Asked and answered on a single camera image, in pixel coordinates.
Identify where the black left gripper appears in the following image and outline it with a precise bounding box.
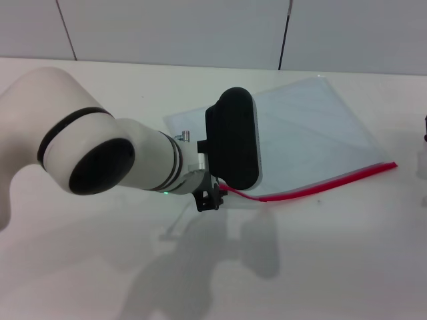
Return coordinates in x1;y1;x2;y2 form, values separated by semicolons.
194;170;230;213

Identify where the clear document bag red zipper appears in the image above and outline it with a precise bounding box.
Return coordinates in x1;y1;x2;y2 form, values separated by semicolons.
162;75;399;205

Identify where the thin black pole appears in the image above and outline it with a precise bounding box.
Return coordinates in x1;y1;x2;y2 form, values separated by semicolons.
278;0;294;71

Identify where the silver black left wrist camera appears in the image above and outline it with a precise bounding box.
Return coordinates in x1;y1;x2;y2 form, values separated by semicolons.
196;87;262;193

